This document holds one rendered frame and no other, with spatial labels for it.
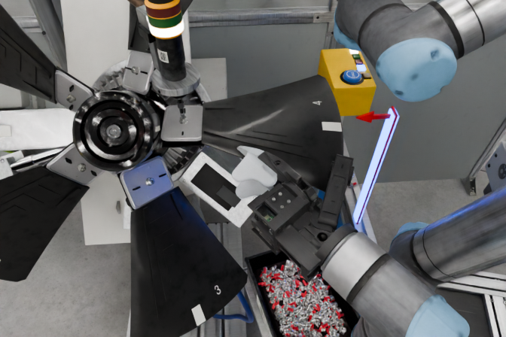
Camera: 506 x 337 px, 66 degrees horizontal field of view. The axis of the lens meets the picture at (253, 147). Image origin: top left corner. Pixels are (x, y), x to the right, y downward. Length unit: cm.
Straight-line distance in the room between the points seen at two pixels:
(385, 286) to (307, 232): 11
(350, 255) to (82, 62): 68
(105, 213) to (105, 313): 94
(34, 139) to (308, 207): 53
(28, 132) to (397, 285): 67
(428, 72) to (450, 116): 140
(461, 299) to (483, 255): 118
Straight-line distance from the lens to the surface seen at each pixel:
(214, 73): 130
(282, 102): 67
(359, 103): 95
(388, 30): 50
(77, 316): 186
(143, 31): 57
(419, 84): 48
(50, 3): 126
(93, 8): 92
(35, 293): 198
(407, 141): 189
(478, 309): 171
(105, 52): 90
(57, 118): 81
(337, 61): 99
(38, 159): 79
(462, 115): 189
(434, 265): 57
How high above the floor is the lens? 162
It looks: 47 degrees down
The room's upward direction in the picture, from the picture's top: straight up
